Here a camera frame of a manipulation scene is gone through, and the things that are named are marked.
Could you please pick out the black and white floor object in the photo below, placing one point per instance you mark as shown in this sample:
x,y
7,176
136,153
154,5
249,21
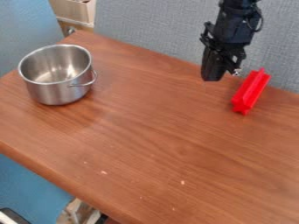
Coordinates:
x,y
10,217

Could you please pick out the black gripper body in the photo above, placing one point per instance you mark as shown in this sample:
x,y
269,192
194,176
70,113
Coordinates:
x,y
238,23

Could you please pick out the stainless steel pot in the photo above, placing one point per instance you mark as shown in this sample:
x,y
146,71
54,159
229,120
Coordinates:
x,y
58,73

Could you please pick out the white table leg frame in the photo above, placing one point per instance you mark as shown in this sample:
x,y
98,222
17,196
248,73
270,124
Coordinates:
x,y
78,213

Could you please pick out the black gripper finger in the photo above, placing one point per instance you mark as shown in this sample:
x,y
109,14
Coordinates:
x,y
214,64

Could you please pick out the red plastic block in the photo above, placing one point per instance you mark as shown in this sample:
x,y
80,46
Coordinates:
x,y
250,90

